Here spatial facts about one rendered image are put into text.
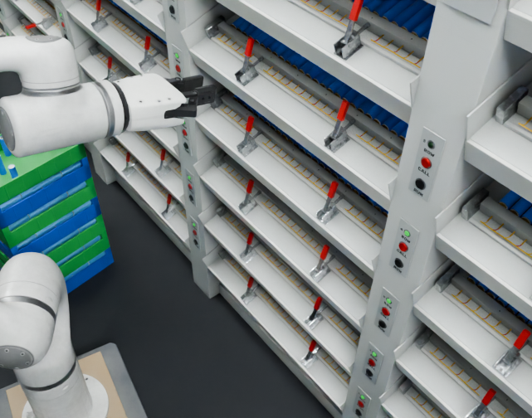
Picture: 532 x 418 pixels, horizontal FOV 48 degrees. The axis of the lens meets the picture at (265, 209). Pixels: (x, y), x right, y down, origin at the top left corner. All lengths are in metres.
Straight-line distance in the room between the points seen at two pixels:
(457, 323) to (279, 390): 0.84
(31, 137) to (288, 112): 0.51
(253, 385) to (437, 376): 0.72
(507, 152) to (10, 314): 0.83
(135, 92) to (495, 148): 0.52
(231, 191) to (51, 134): 0.76
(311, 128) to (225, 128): 0.35
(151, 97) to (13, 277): 0.46
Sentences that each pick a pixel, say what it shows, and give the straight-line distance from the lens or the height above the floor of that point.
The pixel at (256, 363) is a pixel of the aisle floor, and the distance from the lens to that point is 1.88.
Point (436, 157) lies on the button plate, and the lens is 0.91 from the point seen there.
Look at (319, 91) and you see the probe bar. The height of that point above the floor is 0.97.
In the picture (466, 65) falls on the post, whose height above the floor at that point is 1.22.
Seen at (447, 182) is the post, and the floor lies 1.03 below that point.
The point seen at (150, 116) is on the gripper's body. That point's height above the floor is 1.08.
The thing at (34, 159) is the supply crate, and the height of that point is 0.48.
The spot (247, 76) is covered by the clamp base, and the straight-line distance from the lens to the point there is 1.25.
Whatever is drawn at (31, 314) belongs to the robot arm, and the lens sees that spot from 1.14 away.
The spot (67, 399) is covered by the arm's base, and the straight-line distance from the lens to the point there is 1.37.
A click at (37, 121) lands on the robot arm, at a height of 1.13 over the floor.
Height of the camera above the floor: 1.62
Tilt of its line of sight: 45 degrees down
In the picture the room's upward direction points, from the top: 1 degrees clockwise
